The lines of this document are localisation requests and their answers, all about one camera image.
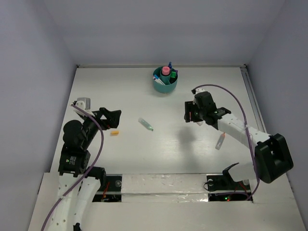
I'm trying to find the foil covered front board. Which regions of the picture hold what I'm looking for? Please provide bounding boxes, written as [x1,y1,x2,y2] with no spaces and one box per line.
[121,174,208,203]

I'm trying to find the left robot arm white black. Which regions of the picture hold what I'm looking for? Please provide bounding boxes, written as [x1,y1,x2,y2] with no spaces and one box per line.
[41,101,121,231]

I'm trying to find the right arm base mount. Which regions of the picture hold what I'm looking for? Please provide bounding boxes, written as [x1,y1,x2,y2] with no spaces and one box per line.
[203,163,251,202]

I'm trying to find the green tip clear highlighter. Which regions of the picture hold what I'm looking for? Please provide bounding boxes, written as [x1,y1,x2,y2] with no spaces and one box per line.
[138,117,154,131]

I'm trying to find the pink cap white pen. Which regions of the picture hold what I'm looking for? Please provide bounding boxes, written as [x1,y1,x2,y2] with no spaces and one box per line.
[153,75,165,86]

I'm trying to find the pink topped centre tube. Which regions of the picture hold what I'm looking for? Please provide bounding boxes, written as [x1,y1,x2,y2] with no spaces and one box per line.
[160,66,170,85]

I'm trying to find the teal round organizer container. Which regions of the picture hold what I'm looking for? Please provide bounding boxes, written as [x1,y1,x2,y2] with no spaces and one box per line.
[152,66,178,93]

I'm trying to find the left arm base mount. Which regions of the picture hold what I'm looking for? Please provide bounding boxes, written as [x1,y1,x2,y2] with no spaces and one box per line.
[92,175,122,203]

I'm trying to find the orange tip clear highlighter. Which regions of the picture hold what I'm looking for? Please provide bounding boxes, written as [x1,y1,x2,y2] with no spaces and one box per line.
[215,133,226,150]

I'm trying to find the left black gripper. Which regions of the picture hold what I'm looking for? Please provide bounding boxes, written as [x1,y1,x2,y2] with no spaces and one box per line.
[81,106,121,147]

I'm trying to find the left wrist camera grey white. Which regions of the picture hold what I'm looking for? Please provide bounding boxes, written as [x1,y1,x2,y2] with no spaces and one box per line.
[72,97,91,111]

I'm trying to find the blue cap white pen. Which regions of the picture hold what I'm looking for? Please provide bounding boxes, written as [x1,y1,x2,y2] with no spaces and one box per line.
[168,62,173,70]

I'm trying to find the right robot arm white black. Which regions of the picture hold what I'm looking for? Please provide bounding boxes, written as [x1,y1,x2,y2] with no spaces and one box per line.
[184,91,294,184]

